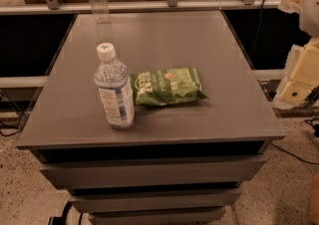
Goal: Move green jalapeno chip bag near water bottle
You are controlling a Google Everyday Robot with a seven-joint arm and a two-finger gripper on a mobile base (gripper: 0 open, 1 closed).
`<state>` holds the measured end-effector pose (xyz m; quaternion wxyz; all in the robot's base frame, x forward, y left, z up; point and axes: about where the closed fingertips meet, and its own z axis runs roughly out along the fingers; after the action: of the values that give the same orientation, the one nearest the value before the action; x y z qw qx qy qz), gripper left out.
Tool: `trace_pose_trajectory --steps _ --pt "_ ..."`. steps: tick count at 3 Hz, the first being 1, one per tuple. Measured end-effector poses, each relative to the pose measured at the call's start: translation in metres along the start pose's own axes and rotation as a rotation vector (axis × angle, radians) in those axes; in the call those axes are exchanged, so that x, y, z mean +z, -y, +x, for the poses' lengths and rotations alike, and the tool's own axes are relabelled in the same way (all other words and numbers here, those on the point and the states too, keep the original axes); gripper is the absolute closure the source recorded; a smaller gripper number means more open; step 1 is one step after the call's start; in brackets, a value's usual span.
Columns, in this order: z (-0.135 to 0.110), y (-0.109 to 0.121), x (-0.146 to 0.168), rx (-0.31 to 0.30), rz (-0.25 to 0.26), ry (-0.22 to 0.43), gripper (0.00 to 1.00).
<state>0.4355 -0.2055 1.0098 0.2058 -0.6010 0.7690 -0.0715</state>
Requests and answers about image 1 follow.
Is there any grey drawer cabinet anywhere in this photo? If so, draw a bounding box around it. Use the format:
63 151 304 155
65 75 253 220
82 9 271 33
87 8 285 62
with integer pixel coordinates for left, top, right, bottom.
17 11 284 225

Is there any black floor cable right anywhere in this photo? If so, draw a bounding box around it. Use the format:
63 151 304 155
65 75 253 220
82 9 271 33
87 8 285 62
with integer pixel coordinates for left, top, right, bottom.
270 142 319 166

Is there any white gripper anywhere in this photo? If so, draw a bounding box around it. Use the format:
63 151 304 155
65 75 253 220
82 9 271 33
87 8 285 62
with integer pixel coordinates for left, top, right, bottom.
273 38 319 110

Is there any black floor cable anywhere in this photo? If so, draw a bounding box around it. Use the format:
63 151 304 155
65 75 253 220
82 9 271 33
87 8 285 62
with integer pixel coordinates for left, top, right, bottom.
0 119 24 137
270 142 319 166

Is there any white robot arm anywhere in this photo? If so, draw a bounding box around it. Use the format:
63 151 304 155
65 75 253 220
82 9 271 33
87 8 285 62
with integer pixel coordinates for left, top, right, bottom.
273 0 319 110

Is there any water bottle with white cap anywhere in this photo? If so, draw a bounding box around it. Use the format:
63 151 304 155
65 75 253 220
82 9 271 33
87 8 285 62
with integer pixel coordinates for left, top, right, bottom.
94 43 135 128

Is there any green jalapeno chip bag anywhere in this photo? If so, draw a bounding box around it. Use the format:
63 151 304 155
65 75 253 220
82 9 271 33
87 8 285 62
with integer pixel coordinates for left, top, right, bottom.
131 67 207 107

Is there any black floor cable left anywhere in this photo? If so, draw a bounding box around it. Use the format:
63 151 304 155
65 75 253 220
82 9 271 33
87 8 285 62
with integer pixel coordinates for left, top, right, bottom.
0 119 24 137

